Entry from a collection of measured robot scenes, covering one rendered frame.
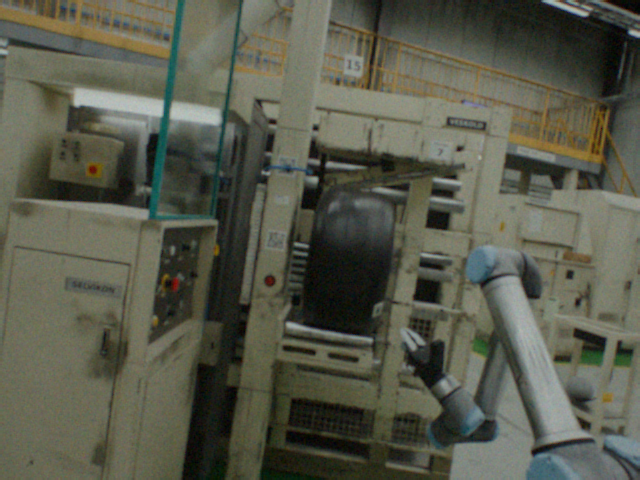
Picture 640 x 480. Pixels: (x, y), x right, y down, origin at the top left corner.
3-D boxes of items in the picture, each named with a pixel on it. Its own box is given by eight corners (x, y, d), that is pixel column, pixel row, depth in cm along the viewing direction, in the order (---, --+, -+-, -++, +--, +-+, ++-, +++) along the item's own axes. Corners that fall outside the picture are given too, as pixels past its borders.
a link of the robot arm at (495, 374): (534, 248, 160) (477, 429, 175) (504, 244, 156) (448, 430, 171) (562, 259, 150) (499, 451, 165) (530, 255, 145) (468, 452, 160)
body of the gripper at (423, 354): (403, 363, 167) (425, 394, 161) (412, 350, 161) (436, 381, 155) (418, 355, 171) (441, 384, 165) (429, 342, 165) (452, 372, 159)
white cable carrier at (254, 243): (239, 303, 195) (257, 183, 193) (242, 301, 200) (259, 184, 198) (250, 304, 195) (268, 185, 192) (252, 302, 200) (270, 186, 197)
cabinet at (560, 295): (522, 360, 584) (540, 256, 578) (490, 346, 639) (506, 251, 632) (579, 363, 615) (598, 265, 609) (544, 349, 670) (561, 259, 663)
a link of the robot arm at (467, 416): (458, 442, 152) (475, 427, 146) (432, 407, 158) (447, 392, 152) (475, 429, 158) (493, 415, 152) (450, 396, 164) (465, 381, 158)
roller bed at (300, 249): (264, 301, 233) (273, 239, 232) (269, 296, 248) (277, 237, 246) (305, 307, 232) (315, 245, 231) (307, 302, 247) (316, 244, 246)
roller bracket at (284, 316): (273, 342, 183) (277, 316, 182) (286, 320, 222) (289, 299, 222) (282, 344, 182) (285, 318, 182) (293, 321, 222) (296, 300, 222)
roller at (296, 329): (282, 334, 186) (283, 322, 186) (283, 331, 190) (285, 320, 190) (373, 349, 185) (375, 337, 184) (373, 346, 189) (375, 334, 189)
